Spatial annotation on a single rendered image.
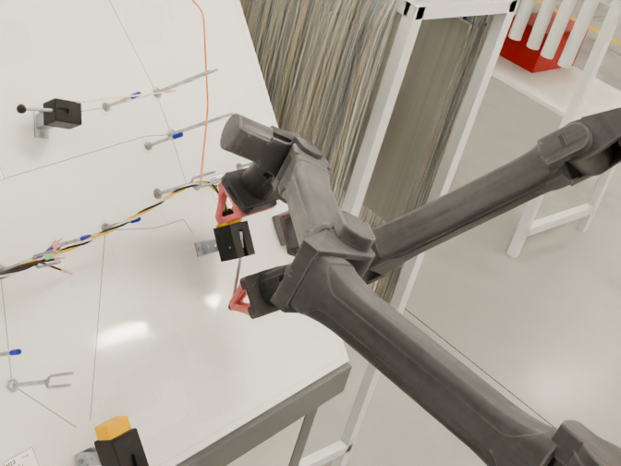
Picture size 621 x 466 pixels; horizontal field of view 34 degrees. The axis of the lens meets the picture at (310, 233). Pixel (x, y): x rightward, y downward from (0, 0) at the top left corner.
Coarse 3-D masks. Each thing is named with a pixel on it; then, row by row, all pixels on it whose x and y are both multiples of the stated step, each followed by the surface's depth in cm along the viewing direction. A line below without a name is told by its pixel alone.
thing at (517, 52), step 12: (528, 24) 427; (552, 24) 435; (528, 36) 428; (564, 36) 432; (504, 48) 437; (516, 48) 433; (528, 48) 429; (540, 48) 425; (516, 60) 434; (528, 60) 430; (540, 60) 429; (552, 60) 436
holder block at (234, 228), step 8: (232, 224) 163; (240, 224) 164; (248, 224) 165; (216, 232) 164; (224, 232) 163; (232, 232) 162; (248, 232) 165; (216, 240) 165; (224, 240) 164; (232, 240) 162; (240, 240) 163; (248, 240) 165; (224, 248) 164; (232, 248) 163; (240, 248) 163; (248, 248) 164; (224, 256) 164; (232, 256) 163; (240, 256) 163
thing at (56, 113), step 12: (24, 108) 142; (36, 108) 143; (48, 108) 144; (60, 108) 145; (72, 108) 145; (36, 120) 149; (48, 120) 144; (60, 120) 144; (72, 120) 145; (36, 132) 149; (48, 132) 150
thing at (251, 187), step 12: (252, 168) 156; (228, 180) 156; (240, 180) 157; (252, 180) 156; (264, 180) 155; (240, 192) 156; (252, 192) 157; (264, 192) 156; (240, 204) 155; (252, 204) 156
